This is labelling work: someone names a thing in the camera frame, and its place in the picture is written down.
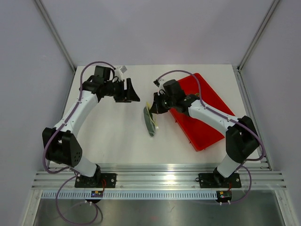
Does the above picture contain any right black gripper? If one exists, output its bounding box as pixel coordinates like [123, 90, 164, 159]
[150, 91, 176, 114]

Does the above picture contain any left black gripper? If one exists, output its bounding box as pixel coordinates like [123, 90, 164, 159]
[104, 78, 140, 103]

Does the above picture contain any green cucumber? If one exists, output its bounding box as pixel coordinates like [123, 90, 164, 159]
[143, 107, 158, 137]

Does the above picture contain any clear zip top bag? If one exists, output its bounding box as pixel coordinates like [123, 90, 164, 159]
[143, 101, 159, 138]

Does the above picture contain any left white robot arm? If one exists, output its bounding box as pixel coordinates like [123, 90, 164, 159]
[42, 65, 140, 187]

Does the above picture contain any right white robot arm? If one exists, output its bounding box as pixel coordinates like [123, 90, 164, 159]
[149, 80, 262, 187]

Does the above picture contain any red plastic tray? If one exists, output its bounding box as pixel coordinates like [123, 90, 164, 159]
[170, 73, 236, 152]

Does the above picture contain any left small circuit board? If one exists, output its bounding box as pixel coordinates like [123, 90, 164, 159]
[91, 191, 103, 198]

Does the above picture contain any small circuit board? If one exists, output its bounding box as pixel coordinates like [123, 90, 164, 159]
[91, 191, 103, 198]
[217, 190, 232, 201]

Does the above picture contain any right small circuit board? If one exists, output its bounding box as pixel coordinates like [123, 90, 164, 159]
[217, 190, 232, 201]

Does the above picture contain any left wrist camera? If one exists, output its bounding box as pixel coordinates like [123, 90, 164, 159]
[114, 65, 127, 80]

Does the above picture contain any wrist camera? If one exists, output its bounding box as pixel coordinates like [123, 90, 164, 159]
[114, 65, 127, 80]
[153, 79, 165, 89]

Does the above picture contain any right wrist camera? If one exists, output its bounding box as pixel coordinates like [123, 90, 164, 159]
[153, 79, 165, 89]

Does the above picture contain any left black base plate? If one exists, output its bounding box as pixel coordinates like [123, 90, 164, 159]
[74, 173, 117, 188]

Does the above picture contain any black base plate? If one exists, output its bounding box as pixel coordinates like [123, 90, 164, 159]
[195, 173, 242, 188]
[74, 173, 117, 188]

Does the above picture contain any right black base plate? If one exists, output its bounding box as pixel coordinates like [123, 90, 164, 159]
[195, 173, 242, 188]

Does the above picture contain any aluminium mounting rail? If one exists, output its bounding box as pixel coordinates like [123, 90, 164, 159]
[31, 163, 287, 191]

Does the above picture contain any left aluminium frame post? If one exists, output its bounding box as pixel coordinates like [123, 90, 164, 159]
[33, 0, 76, 73]

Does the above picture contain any aluminium frame post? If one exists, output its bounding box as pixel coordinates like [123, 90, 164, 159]
[237, 0, 282, 72]
[33, 0, 76, 73]

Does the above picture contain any white slotted cable duct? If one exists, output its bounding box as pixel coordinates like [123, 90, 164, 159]
[41, 190, 217, 200]

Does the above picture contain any right aluminium frame post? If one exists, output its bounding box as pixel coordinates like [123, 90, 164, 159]
[237, 0, 282, 72]

